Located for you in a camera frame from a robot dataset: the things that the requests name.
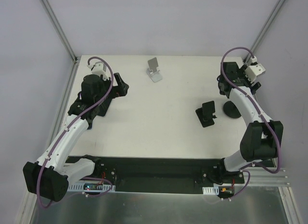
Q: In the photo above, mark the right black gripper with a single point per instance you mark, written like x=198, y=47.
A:
x=237, y=74

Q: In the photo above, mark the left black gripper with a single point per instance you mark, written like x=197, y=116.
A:
x=116, y=86

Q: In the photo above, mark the black round phone stand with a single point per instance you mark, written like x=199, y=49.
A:
x=231, y=110

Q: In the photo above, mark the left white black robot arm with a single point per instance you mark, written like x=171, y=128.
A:
x=48, y=176

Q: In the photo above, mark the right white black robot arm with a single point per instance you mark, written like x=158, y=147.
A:
x=263, y=136

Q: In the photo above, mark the black stand left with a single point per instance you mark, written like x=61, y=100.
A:
x=101, y=109

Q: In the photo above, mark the silver phone stand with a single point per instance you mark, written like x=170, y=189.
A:
x=153, y=70

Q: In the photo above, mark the black folding phone stand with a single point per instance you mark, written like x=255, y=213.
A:
x=206, y=114

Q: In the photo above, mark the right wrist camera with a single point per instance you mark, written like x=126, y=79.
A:
x=254, y=69

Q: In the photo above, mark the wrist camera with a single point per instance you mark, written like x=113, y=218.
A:
x=254, y=69
x=99, y=69

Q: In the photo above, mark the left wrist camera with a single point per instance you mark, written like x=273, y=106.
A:
x=99, y=69

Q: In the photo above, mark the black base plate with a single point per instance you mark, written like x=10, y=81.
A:
x=169, y=176

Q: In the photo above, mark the aluminium rail right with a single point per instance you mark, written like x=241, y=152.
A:
x=260, y=177

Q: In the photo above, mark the right aluminium frame post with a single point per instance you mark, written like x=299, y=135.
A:
x=267, y=25

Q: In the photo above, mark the aluminium frame post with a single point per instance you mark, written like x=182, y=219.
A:
x=267, y=25
x=59, y=30

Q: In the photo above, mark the left white cable duct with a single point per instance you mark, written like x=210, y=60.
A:
x=91, y=188

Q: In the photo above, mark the white cable duct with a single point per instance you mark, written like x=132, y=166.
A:
x=91, y=188
x=210, y=190

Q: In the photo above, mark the right white cable duct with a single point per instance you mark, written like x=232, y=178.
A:
x=210, y=190

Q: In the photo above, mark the left aluminium frame post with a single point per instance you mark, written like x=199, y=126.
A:
x=59, y=30

